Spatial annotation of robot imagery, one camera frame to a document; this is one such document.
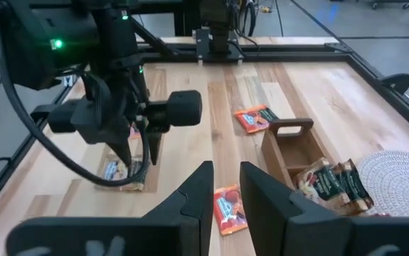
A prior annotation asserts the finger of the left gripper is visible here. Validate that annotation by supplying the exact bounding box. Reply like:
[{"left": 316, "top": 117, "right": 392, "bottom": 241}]
[
  {"left": 147, "top": 131, "right": 164, "bottom": 167},
  {"left": 105, "top": 139, "right": 134, "bottom": 168}
]

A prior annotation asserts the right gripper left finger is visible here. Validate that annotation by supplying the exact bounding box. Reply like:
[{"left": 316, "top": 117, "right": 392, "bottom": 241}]
[{"left": 142, "top": 160, "right": 215, "bottom": 256}]

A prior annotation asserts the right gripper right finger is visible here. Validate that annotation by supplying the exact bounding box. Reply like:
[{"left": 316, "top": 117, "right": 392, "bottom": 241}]
[{"left": 239, "top": 161, "right": 351, "bottom": 256}]

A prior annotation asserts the orange peach tea packet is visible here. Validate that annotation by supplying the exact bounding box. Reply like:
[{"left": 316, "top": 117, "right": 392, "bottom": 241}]
[
  {"left": 234, "top": 104, "right": 280, "bottom": 135},
  {"left": 213, "top": 183, "right": 250, "bottom": 237}
]

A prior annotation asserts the wooden compartment tray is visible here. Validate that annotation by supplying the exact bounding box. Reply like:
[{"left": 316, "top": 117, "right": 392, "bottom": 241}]
[{"left": 260, "top": 117, "right": 379, "bottom": 218}]

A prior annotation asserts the round woven white placemat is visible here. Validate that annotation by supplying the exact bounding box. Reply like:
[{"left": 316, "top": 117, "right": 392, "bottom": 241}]
[{"left": 355, "top": 149, "right": 409, "bottom": 218}]

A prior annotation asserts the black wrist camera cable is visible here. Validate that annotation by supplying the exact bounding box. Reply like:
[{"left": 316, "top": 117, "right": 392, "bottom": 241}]
[{"left": 0, "top": 6, "right": 152, "bottom": 188}]

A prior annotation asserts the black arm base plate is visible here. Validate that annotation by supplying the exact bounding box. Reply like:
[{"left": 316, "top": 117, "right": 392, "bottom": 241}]
[{"left": 193, "top": 28, "right": 245, "bottom": 67}]

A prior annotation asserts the black cable bundle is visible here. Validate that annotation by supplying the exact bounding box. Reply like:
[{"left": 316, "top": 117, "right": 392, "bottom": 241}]
[{"left": 227, "top": 0, "right": 262, "bottom": 38}]

